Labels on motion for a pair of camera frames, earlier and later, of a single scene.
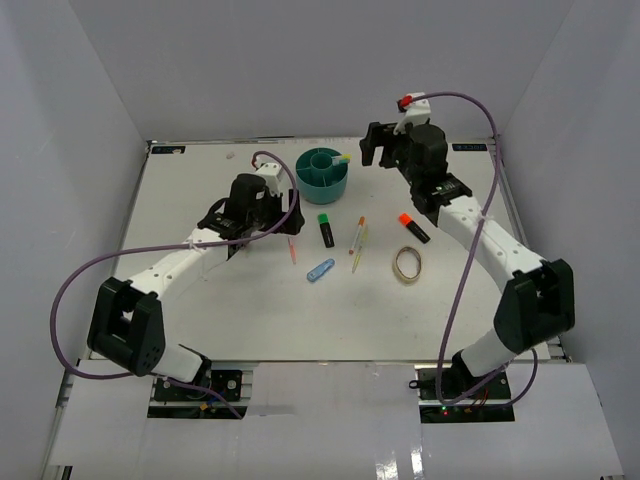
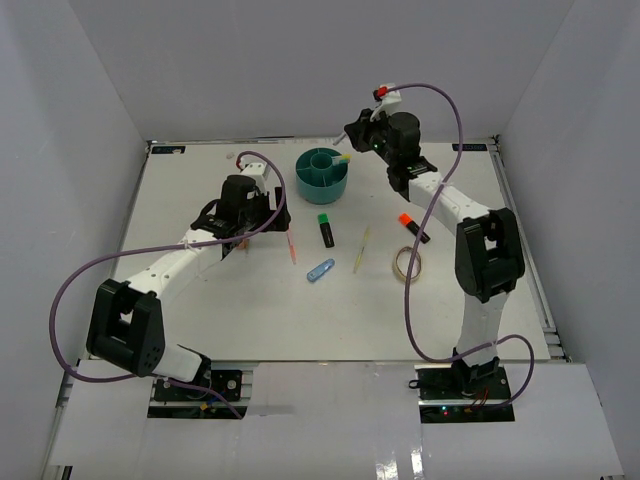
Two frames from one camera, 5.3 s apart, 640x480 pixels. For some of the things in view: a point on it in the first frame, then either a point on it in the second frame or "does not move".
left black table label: [167, 149] does not move
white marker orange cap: [360, 224] to [343, 134]
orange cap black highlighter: [406, 220] does not move
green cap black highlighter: [326, 230] does not move
